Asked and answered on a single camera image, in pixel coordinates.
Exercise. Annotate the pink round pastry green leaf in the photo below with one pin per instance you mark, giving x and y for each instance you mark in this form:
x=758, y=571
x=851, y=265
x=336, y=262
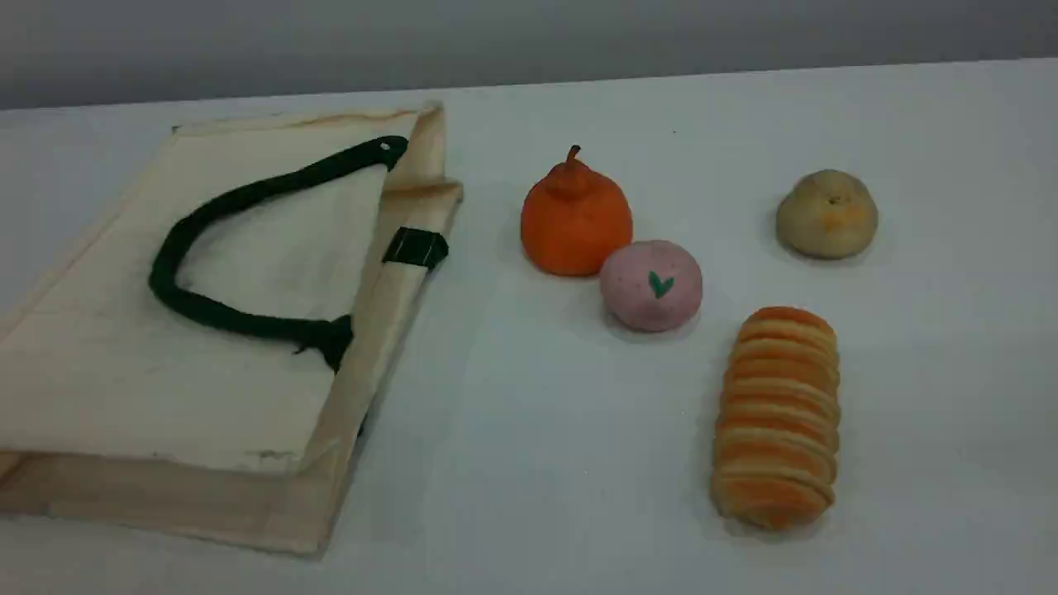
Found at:
x=645, y=293

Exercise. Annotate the beige egg yolk pastry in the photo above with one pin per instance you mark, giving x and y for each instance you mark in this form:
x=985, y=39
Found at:
x=826, y=215

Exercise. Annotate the long striped golden bread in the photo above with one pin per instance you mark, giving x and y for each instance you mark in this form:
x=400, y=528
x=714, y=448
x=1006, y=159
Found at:
x=777, y=421

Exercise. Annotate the orange pear-shaped pastry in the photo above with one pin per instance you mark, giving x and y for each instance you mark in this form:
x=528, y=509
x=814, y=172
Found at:
x=574, y=223

